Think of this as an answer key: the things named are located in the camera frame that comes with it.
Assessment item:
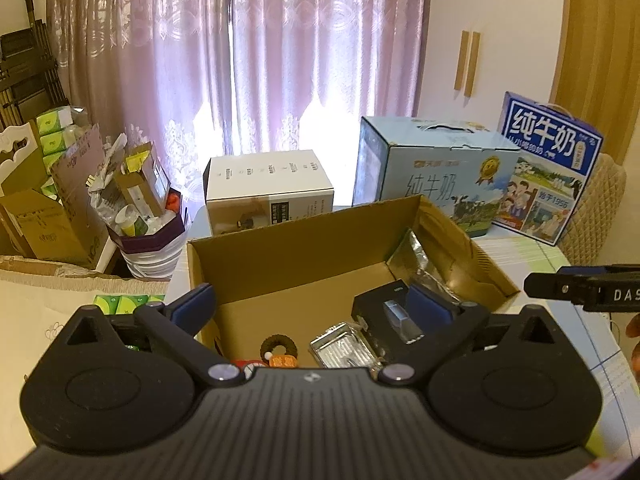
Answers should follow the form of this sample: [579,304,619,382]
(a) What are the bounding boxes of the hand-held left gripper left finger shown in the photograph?
[62,282,241,387]

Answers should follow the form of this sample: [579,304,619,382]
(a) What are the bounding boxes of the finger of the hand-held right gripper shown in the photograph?
[524,272,601,307]
[556,264,640,279]

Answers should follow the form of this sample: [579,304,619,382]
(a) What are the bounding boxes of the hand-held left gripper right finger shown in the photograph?
[377,282,566,387]

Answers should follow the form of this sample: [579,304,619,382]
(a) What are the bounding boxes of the silver foil bag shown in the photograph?
[387,229,461,306]

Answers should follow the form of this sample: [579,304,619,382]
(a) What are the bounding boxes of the black shaver box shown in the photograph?
[350,282,463,361]

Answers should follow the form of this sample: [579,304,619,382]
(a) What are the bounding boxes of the red toy figure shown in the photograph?
[230,357,271,376]

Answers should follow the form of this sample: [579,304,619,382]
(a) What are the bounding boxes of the dark ring charm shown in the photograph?
[260,332,298,368]

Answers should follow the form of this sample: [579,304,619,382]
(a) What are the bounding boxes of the brown cardboard box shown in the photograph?
[186,194,521,368]

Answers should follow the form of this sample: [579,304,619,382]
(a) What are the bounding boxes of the purple rim waste bin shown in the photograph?
[115,215,187,281]

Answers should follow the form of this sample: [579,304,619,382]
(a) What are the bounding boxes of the small green tissue packs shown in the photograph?
[92,292,166,317]

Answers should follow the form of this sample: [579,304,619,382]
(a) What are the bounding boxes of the chair with quilted cover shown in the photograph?
[557,152,628,266]

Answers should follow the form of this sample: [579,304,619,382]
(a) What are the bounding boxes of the dark blue milk carton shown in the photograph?
[492,91,605,247]

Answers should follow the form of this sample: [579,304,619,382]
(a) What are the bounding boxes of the small brown carton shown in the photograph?
[112,142,171,216]

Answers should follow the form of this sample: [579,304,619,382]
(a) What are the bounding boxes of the light blue milk carton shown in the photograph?
[352,115,521,238]

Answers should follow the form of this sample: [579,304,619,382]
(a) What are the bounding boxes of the white product box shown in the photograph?
[204,150,335,237]

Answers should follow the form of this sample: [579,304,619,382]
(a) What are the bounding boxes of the beige floral cloth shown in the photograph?
[0,255,171,461]

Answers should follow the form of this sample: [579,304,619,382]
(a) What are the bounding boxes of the brown printed cardboard flap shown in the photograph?
[50,124,108,221]

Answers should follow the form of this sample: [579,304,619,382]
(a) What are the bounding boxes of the green tissue multipack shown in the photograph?
[34,106,76,196]

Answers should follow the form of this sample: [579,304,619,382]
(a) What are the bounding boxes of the wooden panel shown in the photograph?
[549,0,640,163]

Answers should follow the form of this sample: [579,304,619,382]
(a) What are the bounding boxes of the pink lace curtain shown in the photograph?
[47,0,433,211]

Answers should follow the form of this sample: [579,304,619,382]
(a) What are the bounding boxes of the dark folding rack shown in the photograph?
[0,0,71,126]

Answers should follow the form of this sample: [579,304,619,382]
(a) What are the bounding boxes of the brown carton with white handle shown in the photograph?
[0,120,96,268]

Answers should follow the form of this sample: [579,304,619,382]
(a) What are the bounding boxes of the wooden door handle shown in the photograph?
[465,31,481,98]
[454,30,470,92]

